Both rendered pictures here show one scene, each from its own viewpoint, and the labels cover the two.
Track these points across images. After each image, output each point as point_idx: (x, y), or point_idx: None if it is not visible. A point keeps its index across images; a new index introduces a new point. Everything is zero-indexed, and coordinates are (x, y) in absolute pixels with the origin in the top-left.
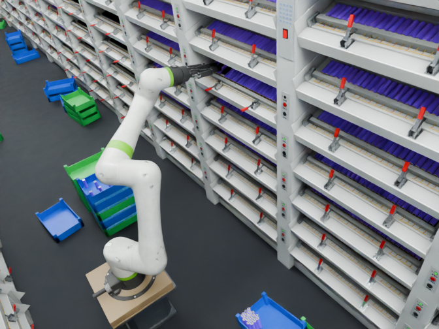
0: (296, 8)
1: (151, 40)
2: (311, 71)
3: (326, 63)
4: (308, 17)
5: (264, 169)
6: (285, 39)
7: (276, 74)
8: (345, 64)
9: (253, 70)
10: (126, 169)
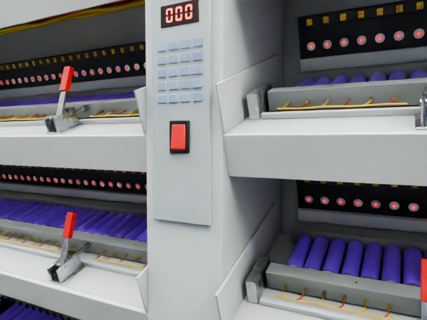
0: (220, 42)
1: None
2: (261, 266)
3: (283, 247)
4: (244, 93)
5: None
6: (178, 157)
7: (147, 287)
8: (345, 242)
9: (67, 289)
10: None
